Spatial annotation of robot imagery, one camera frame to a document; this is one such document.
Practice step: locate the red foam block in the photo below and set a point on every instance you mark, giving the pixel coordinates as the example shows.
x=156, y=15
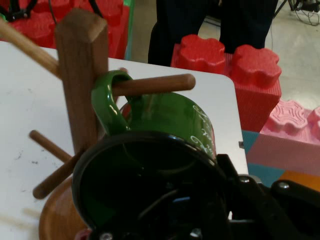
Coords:
x=32, y=30
x=117, y=32
x=255, y=105

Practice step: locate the pink foam block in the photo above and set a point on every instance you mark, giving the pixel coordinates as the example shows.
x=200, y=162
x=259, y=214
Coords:
x=282, y=150

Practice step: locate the person in black trousers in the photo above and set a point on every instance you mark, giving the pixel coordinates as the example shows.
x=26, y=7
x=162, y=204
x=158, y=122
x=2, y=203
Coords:
x=175, y=25

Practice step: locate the teal foam floor mat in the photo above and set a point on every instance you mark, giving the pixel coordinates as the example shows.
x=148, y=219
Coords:
x=260, y=172

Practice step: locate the green mug with white lettering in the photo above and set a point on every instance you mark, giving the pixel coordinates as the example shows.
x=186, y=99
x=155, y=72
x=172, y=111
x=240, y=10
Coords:
x=170, y=112

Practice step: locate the orange foam floor mat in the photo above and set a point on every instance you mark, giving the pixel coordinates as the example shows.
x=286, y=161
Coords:
x=305, y=180

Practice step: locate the brown wooden mug tree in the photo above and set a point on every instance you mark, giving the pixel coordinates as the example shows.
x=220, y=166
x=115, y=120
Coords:
x=80, y=75

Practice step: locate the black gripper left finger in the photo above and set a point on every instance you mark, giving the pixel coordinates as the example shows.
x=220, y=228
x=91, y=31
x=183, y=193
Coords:
x=192, y=233

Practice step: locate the black table edge clip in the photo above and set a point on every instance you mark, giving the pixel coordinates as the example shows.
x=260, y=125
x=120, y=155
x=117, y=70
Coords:
x=241, y=144

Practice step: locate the green foam block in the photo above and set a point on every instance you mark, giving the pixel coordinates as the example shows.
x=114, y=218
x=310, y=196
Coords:
x=128, y=30

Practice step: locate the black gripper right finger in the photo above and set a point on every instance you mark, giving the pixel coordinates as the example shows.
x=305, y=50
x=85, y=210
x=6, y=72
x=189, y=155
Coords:
x=262, y=212

